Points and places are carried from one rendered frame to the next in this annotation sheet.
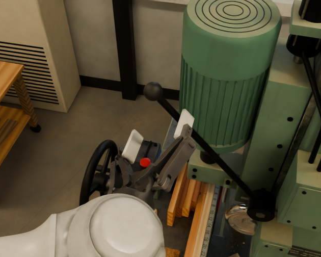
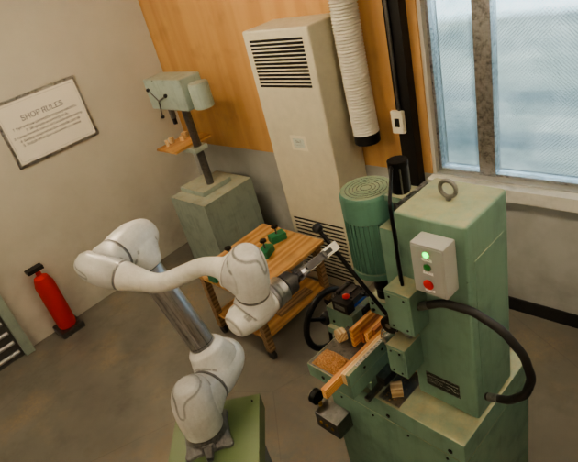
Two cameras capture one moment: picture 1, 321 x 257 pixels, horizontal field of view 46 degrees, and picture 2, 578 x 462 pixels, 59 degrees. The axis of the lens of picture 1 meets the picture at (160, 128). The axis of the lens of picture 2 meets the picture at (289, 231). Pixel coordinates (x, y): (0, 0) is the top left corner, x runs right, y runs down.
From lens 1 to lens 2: 112 cm
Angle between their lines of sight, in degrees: 34
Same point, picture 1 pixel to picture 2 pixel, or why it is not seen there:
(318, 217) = (405, 320)
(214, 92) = (354, 234)
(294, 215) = (394, 319)
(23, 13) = (329, 197)
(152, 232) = (253, 254)
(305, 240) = (441, 369)
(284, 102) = (390, 242)
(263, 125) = (387, 259)
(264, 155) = not seen: hidden behind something
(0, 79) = (301, 249)
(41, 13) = not seen: hidden behind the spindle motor
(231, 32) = (353, 198)
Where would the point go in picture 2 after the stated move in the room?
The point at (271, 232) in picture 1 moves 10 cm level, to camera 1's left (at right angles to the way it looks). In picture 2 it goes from (395, 341) to (366, 335)
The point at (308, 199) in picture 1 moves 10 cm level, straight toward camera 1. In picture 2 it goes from (393, 302) to (363, 317)
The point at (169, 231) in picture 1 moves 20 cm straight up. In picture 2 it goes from (351, 349) to (341, 307)
